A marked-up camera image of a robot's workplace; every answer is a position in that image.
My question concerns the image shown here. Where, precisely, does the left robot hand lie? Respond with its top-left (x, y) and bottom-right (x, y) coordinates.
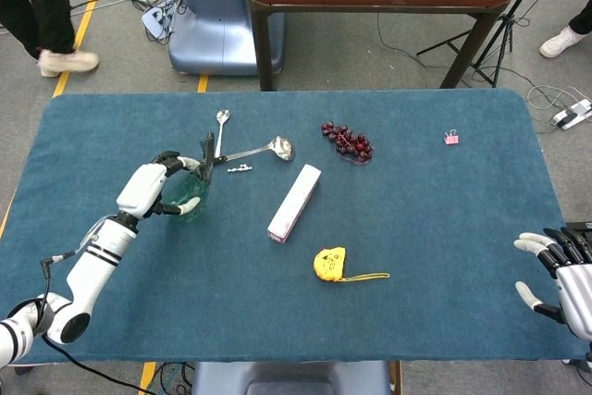
top-left (115, 150), bottom-right (204, 226)

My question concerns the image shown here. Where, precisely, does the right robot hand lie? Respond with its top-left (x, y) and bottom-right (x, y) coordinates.
top-left (513, 227), bottom-right (592, 343)

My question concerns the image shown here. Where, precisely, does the clear green glass container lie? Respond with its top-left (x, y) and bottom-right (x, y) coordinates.
top-left (165, 131), bottom-right (216, 225)

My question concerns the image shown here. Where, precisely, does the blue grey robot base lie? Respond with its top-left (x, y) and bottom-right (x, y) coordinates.
top-left (166, 0), bottom-right (287, 77)

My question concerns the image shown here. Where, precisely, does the black tripod stand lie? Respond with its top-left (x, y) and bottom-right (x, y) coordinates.
top-left (415, 0), bottom-right (556, 89)

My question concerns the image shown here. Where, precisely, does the small metal spoon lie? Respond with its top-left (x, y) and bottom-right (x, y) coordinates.
top-left (214, 109), bottom-right (231, 159)

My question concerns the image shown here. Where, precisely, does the beige sneaker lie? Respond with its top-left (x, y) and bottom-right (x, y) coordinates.
top-left (37, 48), bottom-right (101, 78)

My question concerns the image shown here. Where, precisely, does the long white pink carton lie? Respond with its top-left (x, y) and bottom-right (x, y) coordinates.
top-left (266, 163), bottom-right (323, 245)

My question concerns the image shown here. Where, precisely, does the grey power strip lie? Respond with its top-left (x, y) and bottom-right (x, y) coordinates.
top-left (141, 0), bottom-right (179, 40)

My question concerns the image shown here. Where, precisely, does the blue felt table cover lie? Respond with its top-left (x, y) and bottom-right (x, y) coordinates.
top-left (0, 88), bottom-right (588, 366)

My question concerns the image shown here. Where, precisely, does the white power strip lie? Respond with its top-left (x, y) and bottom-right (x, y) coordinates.
top-left (552, 98), bottom-right (592, 131)

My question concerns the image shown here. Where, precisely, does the yellow tape measure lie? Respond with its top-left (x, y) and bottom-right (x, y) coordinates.
top-left (313, 247), bottom-right (391, 283)

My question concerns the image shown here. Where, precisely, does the dark red grape bunch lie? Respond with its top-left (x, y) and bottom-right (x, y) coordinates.
top-left (321, 121), bottom-right (375, 166)

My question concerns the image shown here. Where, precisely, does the blue grey robot torso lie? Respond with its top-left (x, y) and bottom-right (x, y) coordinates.
top-left (191, 360), bottom-right (392, 395)

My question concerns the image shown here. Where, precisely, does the white sneaker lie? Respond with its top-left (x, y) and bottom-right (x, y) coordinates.
top-left (538, 26), bottom-right (585, 59)

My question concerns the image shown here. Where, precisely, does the dark trouser leg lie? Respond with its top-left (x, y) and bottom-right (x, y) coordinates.
top-left (567, 0), bottom-right (592, 36)

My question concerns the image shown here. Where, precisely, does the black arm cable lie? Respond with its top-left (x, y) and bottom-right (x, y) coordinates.
top-left (40, 251), bottom-right (144, 395)

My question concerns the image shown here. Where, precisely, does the metal ladle black handle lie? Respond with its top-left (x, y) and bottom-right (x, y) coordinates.
top-left (213, 135), bottom-right (296, 166)

